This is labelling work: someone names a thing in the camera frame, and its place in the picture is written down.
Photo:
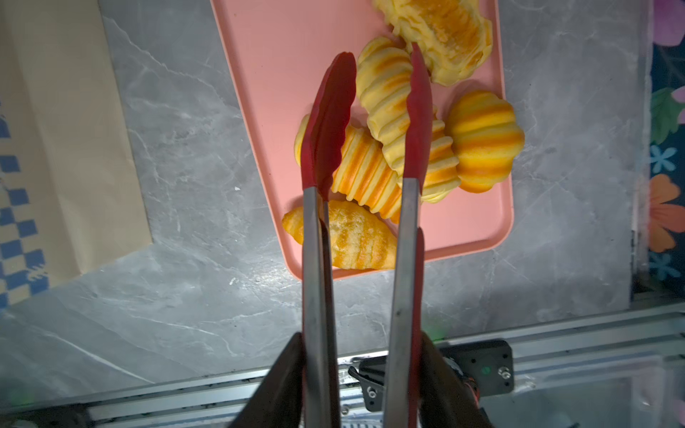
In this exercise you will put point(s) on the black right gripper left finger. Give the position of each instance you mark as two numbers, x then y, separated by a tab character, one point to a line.
278	401

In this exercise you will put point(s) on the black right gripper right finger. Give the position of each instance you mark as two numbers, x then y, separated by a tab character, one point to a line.
444	399

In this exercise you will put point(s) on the golden croissant bread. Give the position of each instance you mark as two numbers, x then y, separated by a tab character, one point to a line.
358	239

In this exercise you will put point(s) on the striped long bread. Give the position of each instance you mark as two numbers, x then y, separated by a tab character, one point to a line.
364	176
383	86

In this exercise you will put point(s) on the small round bread roll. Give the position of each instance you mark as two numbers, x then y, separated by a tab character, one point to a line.
486	139

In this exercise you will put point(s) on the red metal kitchen tongs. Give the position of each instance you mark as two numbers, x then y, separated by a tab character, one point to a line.
320	157

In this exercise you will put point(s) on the blue checkered paper bag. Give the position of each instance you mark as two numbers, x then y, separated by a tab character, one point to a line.
70	195

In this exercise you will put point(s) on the braided bread roll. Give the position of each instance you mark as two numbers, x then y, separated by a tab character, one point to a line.
454	37

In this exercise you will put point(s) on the pink plastic tray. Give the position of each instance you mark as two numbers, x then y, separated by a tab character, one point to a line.
278	53

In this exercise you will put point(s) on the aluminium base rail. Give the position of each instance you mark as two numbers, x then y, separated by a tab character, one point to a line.
585	349

